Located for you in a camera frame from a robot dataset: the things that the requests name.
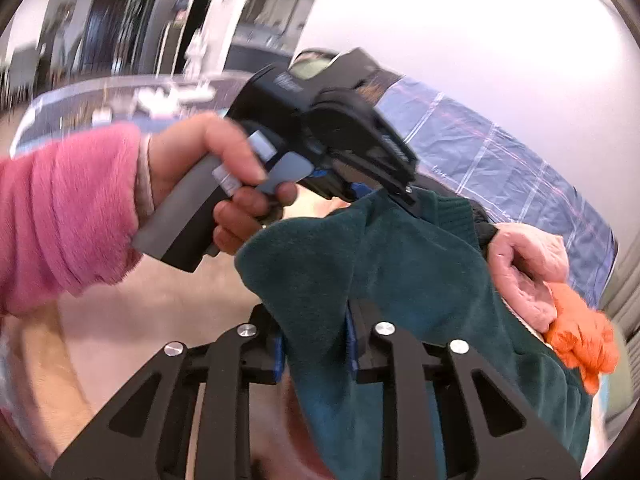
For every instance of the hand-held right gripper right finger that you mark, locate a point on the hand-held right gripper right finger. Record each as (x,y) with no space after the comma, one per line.
(351,345)

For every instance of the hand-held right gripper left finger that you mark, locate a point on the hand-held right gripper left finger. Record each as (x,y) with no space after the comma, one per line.
(278,360)

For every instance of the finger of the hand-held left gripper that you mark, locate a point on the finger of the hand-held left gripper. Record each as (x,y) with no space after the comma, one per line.
(370,150)

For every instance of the dark green printed sweater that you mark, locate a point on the dark green printed sweater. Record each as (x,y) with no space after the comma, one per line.
(425,270)

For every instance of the person's left hand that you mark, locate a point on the person's left hand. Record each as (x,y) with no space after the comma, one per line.
(195,150)

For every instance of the sage green cloth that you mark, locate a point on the sage green cloth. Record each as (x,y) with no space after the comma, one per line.
(307,70)

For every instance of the blue plaid bed sheet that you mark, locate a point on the blue plaid bed sheet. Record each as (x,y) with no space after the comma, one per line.
(500,160)

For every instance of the black garment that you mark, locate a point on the black garment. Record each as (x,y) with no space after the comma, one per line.
(482,230)

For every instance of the dark cabinet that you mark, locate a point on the dark cabinet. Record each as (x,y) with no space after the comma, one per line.
(112,30)

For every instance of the pink fleece garment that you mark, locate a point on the pink fleece garment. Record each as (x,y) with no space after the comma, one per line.
(530,260)

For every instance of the orange cloth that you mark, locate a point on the orange cloth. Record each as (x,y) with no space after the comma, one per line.
(585,340)

